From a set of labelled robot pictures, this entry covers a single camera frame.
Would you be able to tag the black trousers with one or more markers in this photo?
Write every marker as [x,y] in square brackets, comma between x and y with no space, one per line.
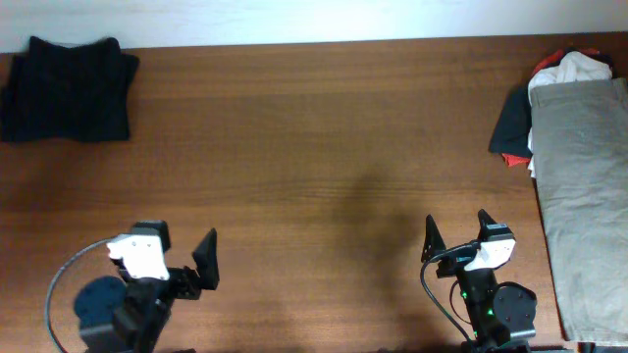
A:
[78,93]

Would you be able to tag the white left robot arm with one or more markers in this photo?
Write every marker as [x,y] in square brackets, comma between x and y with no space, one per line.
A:
[127,313]

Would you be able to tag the grey folded trousers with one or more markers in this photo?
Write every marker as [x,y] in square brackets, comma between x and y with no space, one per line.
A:
[586,232]

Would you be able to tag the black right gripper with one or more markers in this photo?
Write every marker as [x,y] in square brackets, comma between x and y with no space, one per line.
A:
[434,241]

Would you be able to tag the black garment in pile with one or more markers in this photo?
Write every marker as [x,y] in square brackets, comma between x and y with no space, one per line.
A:
[510,135]

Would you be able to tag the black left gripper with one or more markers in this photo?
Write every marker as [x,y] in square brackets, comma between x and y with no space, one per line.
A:
[186,279]

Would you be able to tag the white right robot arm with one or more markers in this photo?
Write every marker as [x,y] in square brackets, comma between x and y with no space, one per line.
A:
[501,314]

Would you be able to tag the red garment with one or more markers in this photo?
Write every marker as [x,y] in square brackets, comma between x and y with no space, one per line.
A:
[554,58]

